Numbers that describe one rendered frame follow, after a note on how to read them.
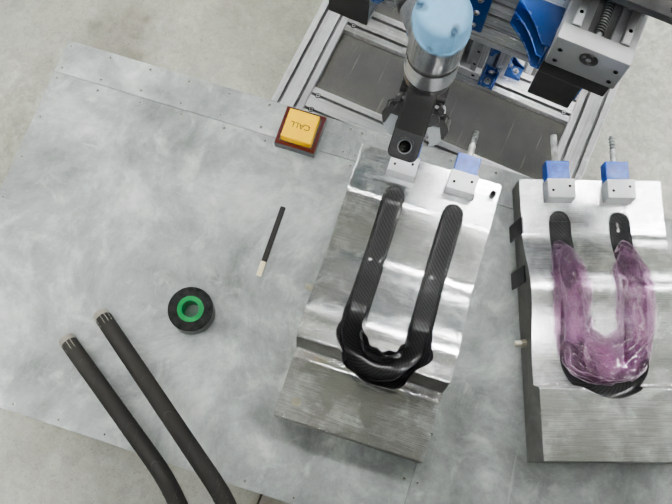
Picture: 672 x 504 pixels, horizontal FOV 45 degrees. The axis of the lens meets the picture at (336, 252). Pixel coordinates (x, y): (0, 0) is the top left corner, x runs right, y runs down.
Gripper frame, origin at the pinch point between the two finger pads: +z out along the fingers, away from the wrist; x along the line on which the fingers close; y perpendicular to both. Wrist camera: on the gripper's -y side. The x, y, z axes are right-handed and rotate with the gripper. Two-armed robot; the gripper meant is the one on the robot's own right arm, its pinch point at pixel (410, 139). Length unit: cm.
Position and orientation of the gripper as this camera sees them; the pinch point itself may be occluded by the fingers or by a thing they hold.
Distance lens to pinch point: 135.8
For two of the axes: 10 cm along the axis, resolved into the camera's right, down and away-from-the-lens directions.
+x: -9.5, -2.9, 0.7
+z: -0.2, 2.7, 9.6
